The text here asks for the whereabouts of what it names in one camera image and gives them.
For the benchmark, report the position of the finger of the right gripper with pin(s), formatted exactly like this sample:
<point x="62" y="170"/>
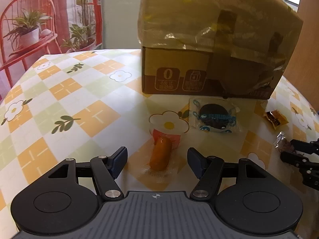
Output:
<point x="305" y="147"/>
<point x="308" y="169"/>

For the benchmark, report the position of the pink room-print wall tapestry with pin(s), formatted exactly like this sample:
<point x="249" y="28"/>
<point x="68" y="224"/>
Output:
<point x="32" y="28"/>

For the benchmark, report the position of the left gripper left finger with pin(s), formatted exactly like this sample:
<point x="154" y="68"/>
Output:
<point x="105" y="172"/>

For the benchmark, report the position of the checkered floral tablecloth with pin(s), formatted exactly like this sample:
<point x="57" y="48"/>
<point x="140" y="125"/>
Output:
<point x="85" y="104"/>

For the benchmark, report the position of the clear wrapped chocolate cookie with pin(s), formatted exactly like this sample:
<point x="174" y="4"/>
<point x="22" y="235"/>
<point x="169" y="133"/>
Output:
<point x="213" y="114"/>

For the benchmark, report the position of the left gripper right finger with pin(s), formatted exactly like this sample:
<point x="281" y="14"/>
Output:
<point x="209" y="172"/>

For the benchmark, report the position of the wrapped orange sausage snack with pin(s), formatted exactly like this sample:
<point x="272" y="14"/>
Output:
<point x="164" y="144"/>

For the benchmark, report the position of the small gold wrapped candy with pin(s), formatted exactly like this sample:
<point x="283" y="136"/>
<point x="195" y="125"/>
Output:
<point x="275" y="118"/>

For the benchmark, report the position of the brown cardboard box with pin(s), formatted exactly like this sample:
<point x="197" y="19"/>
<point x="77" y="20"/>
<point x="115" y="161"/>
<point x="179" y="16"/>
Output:
<point x="223" y="48"/>

